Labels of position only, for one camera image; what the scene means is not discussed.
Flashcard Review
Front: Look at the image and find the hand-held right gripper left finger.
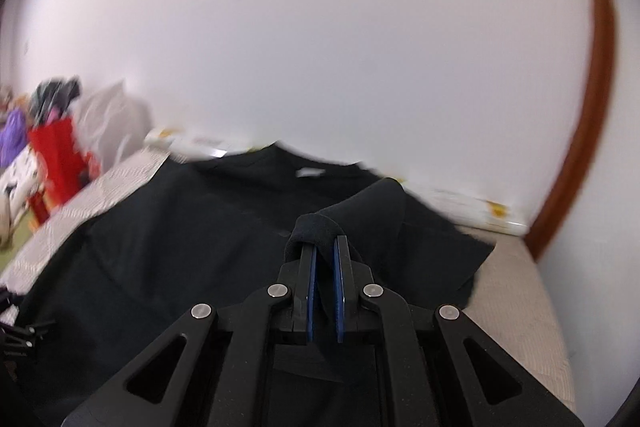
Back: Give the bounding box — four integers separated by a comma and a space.
61, 243, 319, 427

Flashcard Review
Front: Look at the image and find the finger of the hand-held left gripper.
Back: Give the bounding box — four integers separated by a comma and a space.
0, 319, 53, 360

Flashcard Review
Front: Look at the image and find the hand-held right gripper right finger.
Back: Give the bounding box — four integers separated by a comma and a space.
334, 235, 585, 427

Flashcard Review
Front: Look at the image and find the black t-shirt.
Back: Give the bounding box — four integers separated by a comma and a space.
12, 142, 497, 427

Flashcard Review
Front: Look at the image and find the dark clothes pile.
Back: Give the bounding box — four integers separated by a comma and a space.
27, 76, 83, 124

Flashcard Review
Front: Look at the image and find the white spotted cloth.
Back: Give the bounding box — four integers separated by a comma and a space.
0, 146, 47, 249

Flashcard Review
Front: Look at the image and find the white printed bed bumper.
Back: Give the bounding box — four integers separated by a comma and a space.
144, 127, 532, 236

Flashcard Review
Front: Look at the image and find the striped beige bed cover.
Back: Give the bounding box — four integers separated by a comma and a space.
0, 147, 576, 427

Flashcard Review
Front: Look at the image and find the red bag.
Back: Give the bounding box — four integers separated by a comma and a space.
26, 116, 102, 226

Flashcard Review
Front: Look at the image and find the purple cloth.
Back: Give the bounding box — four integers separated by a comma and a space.
0, 107, 32, 168

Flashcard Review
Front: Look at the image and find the white plastic bag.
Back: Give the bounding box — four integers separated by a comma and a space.
74, 79, 152, 178

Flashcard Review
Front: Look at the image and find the brown wooden door frame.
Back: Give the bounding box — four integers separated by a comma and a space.
526, 0, 617, 264

